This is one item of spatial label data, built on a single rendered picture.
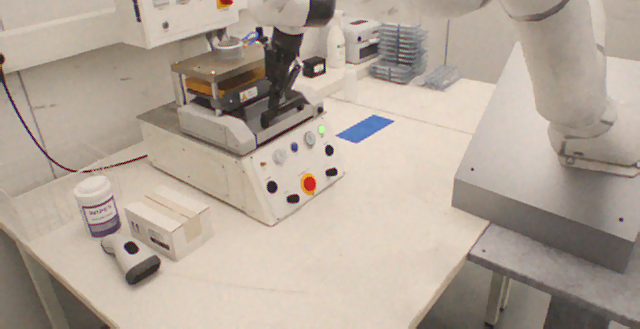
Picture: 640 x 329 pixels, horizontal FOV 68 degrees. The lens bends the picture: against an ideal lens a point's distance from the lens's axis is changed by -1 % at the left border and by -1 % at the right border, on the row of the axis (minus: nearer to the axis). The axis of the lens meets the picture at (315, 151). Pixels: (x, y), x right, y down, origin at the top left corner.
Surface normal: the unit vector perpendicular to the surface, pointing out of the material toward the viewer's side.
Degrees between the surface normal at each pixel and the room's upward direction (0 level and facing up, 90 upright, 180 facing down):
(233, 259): 0
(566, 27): 108
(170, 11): 90
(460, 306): 0
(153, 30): 90
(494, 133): 44
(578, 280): 0
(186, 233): 89
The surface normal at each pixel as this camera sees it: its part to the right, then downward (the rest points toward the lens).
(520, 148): -0.50, -0.37
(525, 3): -0.36, 0.91
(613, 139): -0.18, 0.26
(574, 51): 0.01, 0.62
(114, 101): 0.78, 0.27
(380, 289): -0.04, -0.88
